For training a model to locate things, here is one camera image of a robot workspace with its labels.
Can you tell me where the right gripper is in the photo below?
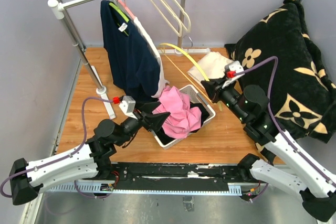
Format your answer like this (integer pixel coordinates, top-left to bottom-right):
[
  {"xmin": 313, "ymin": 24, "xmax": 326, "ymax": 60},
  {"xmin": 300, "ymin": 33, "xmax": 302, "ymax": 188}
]
[{"xmin": 201, "ymin": 76, "xmax": 248, "ymax": 122}]

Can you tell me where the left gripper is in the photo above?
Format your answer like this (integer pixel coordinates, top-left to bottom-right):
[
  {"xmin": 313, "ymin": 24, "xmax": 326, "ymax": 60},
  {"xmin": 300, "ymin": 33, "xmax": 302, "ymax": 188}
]
[{"xmin": 115, "ymin": 100, "xmax": 171, "ymax": 147}]

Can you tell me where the black t shirt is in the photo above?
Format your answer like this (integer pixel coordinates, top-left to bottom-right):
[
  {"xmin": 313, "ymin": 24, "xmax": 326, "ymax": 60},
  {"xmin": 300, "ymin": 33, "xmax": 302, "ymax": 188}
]
[
  {"xmin": 155, "ymin": 128, "xmax": 174, "ymax": 145},
  {"xmin": 190, "ymin": 102, "xmax": 210, "ymax": 133}
]

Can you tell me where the pink t shirt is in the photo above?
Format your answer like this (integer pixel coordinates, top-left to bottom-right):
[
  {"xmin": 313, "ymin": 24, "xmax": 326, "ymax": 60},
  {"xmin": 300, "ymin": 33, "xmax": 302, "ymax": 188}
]
[{"xmin": 153, "ymin": 86, "xmax": 202, "ymax": 139}]

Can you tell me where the white t shirt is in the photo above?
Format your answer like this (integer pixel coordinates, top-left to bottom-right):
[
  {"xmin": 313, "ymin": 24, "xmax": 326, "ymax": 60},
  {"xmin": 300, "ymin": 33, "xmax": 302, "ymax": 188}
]
[{"xmin": 132, "ymin": 16, "xmax": 171, "ymax": 99}]

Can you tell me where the yellow hanger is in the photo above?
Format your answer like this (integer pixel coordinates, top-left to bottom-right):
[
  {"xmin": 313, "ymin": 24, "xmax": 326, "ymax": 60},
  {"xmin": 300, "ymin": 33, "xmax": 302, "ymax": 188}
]
[{"xmin": 157, "ymin": 42, "xmax": 223, "ymax": 112}]

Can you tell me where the wooden hanger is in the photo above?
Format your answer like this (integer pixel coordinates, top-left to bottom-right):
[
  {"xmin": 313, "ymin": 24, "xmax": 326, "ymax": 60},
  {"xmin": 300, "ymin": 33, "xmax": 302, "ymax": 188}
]
[{"xmin": 140, "ymin": 0, "xmax": 184, "ymax": 37}]

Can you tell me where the pink white hanger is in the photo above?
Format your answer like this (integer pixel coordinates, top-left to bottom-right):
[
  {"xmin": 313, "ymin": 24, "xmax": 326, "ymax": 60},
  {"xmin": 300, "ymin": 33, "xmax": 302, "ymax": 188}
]
[{"xmin": 111, "ymin": 0, "xmax": 142, "ymax": 30}]

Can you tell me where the metal clothes rack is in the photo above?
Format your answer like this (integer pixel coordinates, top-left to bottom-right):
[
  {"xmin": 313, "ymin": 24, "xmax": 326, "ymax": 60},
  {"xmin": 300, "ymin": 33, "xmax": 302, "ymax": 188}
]
[{"xmin": 47, "ymin": 0, "xmax": 211, "ymax": 120}]

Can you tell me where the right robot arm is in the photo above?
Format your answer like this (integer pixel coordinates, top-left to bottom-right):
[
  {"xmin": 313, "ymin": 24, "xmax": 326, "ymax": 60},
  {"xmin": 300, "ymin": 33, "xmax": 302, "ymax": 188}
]
[{"xmin": 201, "ymin": 79, "xmax": 335, "ymax": 222}]

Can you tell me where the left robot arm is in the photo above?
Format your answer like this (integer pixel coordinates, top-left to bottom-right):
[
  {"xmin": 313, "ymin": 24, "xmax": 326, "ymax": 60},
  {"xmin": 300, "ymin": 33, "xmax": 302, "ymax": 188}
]
[{"xmin": 1, "ymin": 102, "xmax": 170, "ymax": 206}]

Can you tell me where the navy blue t shirt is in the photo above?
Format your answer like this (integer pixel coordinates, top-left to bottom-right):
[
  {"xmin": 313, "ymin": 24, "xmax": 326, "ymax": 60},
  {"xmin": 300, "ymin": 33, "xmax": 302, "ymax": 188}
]
[{"xmin": 100, "ymin": 0, "xmax": 160, "ymax": 102}]

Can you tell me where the green hanger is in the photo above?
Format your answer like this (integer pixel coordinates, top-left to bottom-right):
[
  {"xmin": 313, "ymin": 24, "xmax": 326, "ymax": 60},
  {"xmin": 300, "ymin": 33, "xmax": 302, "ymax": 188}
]
[{"xmin": 110, "ymin": 0, "xmax": 130, "ymax": 36}]

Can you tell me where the white plastic basket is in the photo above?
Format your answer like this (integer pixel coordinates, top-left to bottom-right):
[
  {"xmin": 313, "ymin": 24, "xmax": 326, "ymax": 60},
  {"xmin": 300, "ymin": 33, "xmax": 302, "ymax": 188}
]
[{"xmin": 151, "ymin": 84, "xmax": 216, "ymax": 150}]

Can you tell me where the folded cream cloth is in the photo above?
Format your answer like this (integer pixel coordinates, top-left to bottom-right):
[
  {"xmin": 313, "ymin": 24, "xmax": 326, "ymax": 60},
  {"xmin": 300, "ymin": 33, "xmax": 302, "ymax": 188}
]
[{"xmin": 187, "ymin": 51, "xmax": 233, "ymax": 85}]

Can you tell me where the black floral blanket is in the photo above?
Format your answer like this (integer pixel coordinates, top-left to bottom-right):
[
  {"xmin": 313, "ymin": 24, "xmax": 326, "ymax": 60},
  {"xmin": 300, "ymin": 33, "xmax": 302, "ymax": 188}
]
[{"xmin": 225, "ymin": 0, "xmax": 335, "ymax": 143}]

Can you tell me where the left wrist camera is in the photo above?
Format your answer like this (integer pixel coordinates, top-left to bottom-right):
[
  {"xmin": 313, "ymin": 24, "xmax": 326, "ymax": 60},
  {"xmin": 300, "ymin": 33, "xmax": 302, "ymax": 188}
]
[{"xmin": 112, "ymin": 95, "xmax": 137, "ymax": 119}]

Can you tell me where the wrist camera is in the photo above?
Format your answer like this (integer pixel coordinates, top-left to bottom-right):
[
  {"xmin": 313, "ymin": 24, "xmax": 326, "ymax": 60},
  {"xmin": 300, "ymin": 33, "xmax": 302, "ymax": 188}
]
[
  {"xmin": 112, "ymin": 95, "xmax": 137, "ymax": 119},
  {"xmin": 222, "ymin": 61, "xmax": 244, "ymax": 88}
]

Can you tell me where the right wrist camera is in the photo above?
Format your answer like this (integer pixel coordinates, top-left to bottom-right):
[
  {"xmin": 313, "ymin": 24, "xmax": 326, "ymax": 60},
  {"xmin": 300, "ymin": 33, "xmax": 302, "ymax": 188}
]
[{"xmin": 222, "ymin": 61, "xmax": 244, "ymax": 88}]

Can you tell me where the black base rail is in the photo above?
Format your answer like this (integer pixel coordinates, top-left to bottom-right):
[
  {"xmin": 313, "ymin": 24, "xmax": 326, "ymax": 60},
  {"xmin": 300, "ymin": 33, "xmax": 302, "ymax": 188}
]
[{"xmin": 110, "ymin": 162, "xmax": 253, "ymax": 194}]

